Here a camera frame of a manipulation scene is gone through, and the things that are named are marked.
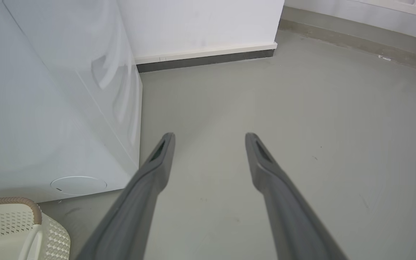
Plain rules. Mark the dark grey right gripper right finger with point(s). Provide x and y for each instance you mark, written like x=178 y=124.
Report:
x=294 y=220

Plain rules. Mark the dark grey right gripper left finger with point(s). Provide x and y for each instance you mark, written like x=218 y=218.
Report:
x=135 y=213

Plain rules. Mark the cream perforated laundry basket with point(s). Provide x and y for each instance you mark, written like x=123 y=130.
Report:
x=16 y=233

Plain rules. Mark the white washing machine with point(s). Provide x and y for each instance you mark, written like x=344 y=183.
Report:
x=52 y=94

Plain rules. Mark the white skirting board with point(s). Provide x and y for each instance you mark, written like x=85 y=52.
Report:
x=204 y=51

